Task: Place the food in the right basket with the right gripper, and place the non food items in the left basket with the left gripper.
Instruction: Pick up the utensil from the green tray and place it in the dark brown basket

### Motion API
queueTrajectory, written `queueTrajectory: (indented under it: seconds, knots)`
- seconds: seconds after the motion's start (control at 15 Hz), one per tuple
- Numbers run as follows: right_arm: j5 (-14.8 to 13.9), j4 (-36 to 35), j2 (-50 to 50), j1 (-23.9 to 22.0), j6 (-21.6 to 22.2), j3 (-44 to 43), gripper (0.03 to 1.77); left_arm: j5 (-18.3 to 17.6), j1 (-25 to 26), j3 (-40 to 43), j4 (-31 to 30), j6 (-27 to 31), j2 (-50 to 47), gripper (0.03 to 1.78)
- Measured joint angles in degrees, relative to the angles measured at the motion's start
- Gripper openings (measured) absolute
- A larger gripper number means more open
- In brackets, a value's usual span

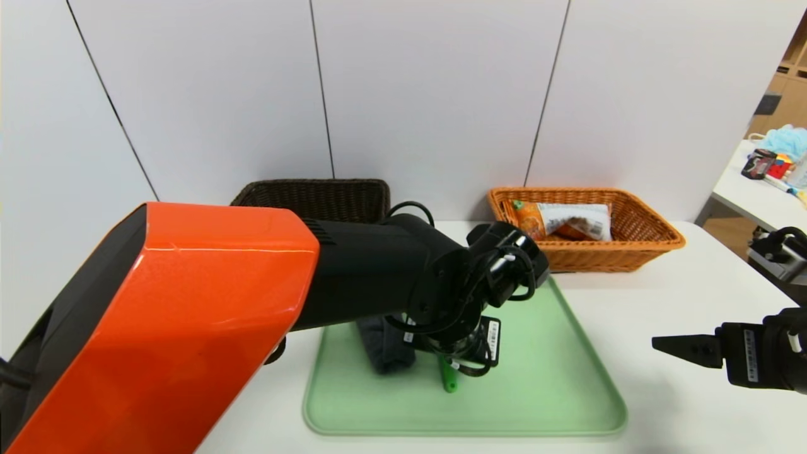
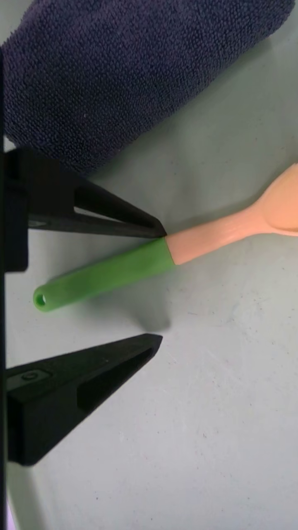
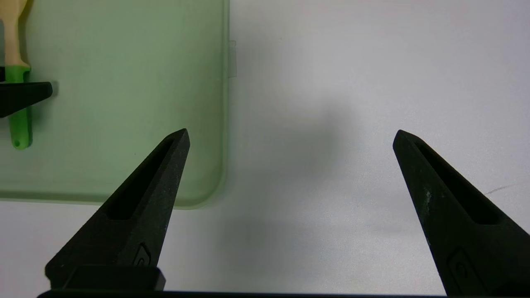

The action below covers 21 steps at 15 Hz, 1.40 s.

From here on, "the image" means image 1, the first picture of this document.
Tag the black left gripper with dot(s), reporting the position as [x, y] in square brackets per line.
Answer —
[489, 340]

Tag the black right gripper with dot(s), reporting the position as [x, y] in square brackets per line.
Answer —
[745, 354]

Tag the dark grey cloth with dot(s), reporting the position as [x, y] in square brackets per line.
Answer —
[384, 350]

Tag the orange and white snack bag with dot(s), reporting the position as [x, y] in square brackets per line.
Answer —
[567, 219]

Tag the orange and black left arm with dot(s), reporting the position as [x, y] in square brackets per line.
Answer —
[176, 315]

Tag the orange wicker basket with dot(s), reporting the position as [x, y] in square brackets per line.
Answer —
[599, 255]

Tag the dark brown wicker basket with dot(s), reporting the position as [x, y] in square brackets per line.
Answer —
[340, 198]

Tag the light green plastic tray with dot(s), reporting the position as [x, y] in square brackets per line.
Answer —
[542, 391]

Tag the white side table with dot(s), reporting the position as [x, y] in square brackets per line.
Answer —
[750, 202]

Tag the white marker pen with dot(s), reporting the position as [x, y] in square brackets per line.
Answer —
[780, 185]

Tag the small black jar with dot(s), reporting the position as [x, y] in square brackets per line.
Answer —
[756, 165]

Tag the clear plastic bottle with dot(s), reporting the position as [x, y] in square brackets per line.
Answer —
[799, 173]

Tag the light blue crumpled cloth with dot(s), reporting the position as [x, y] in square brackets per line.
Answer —
[788, 140]

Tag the wooden shelf unit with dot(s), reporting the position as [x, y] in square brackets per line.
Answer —
[788, 94]

